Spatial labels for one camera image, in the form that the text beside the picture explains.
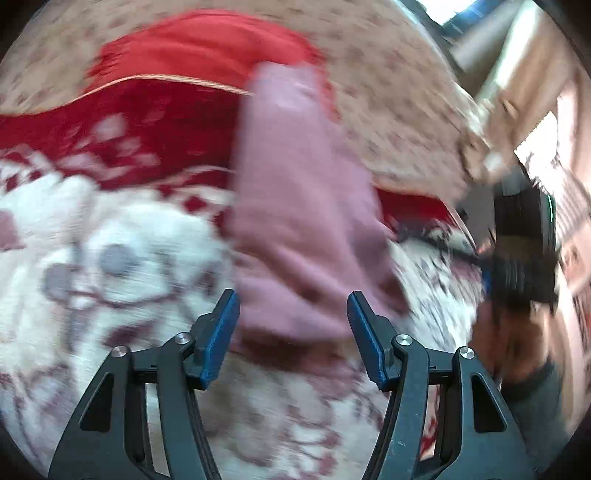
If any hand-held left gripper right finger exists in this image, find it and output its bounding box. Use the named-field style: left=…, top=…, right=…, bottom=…
left=347, top=292, right=539, bottom=480

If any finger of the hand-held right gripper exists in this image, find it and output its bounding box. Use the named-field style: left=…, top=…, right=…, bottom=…
left=399, top=230, right=492, bottom=271

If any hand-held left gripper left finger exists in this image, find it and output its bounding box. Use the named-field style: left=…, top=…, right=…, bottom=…
left=48, top=290, right=241, bottom=480

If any mauve long-sleeve shirt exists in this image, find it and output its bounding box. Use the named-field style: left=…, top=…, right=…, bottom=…
left=228, top=62, right=414, bottom=356

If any person's right hand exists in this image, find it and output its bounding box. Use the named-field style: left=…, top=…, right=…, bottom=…
left=471, top=295, right=555, bottom=384

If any red and white floral blanket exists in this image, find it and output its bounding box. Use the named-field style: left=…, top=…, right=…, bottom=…
left=0, top=74, right=490, bottom=480

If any beige floral sofa cover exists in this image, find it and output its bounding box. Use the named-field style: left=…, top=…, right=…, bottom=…
left=0, top=0, right=490, bottom=204

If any red ruffled cushion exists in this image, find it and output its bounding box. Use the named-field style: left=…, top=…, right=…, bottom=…
left=85, top=11, right=326, bottom=100

